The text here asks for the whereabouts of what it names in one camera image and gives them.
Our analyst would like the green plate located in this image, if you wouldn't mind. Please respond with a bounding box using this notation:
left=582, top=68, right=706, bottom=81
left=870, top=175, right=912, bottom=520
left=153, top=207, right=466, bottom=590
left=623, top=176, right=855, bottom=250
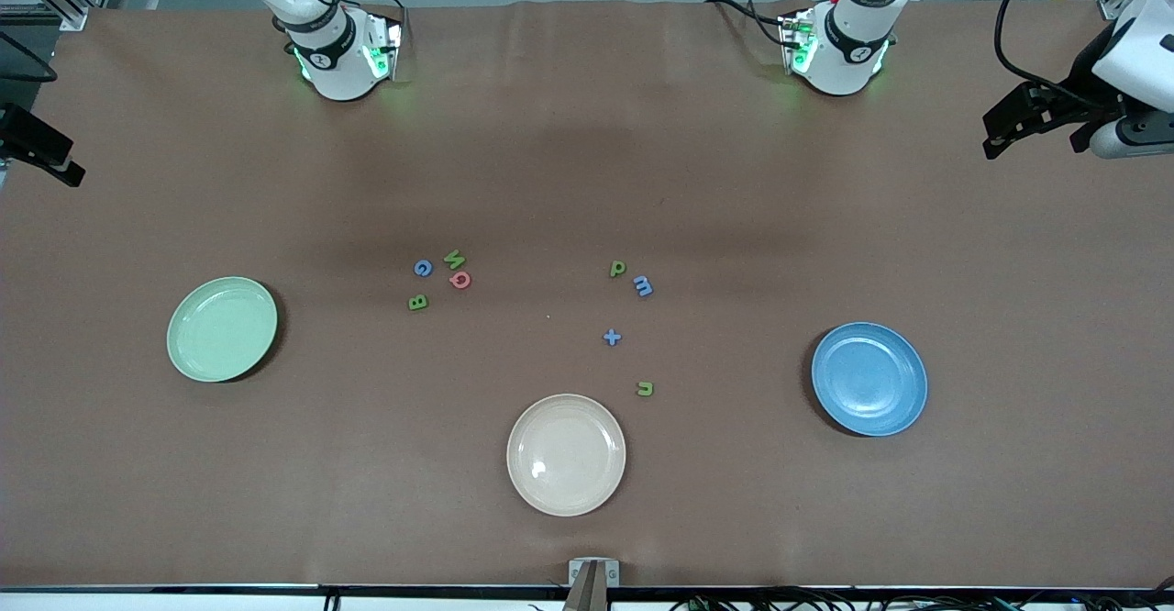
left=166, top=276, right=279, bottom=383

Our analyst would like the blue plate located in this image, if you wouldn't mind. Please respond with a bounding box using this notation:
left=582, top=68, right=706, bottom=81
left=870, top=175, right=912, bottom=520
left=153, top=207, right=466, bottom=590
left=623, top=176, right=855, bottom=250
left=811, top=321, right=929, bottom=438

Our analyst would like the brown table cover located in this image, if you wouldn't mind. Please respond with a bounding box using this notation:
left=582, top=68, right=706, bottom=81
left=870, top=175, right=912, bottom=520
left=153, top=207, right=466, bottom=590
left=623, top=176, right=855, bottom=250
left=0, top=0, right=1174, bottom=589

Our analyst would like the beige plate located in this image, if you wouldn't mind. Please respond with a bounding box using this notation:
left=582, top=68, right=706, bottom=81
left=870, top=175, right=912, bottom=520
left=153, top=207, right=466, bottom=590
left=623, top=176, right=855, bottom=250
left=506, top=394, right=627, bottom=517

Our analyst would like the black left arm base cable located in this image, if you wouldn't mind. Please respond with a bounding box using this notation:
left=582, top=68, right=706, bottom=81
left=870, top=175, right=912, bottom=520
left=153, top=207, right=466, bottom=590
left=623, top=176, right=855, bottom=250
left=704, top=0, right=792, bottom=46

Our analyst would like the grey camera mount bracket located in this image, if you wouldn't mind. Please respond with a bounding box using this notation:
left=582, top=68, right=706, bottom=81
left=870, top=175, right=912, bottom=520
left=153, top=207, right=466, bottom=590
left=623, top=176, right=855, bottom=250
left=564, top=558, right=621, bottom=611

